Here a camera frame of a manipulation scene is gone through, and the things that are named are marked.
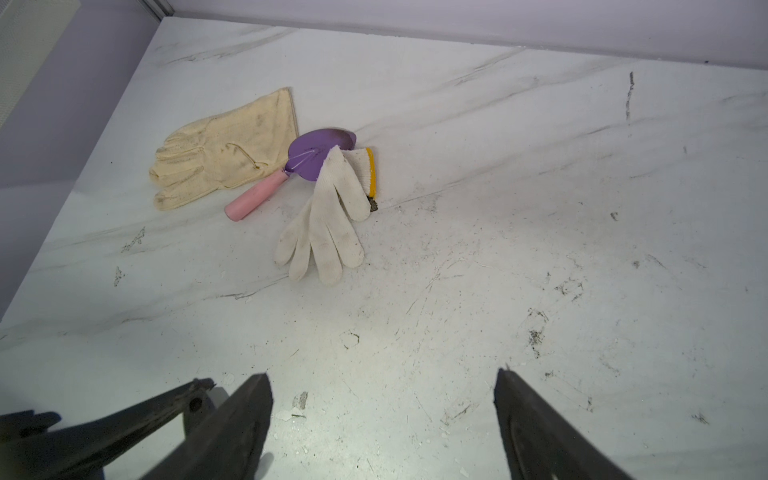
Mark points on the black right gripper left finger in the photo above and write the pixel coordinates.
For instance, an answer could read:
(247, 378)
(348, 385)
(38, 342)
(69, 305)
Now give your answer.
(229, 442)

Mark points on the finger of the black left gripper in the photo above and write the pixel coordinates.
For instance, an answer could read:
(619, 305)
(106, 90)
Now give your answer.
(23, 424)
(82, 451)

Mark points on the white knit glove yellow cuff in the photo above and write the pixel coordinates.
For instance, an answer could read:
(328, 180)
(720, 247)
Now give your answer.
(323, 232)

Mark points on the purple trowel pink handle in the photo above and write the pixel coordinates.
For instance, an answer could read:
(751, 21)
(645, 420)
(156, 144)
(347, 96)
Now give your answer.
(306, 155)

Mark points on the white mesh two-tier shelf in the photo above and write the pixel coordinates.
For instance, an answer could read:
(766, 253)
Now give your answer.
(30, 29)

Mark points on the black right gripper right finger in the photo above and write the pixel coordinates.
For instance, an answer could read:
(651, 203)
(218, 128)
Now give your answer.
(538, 442)

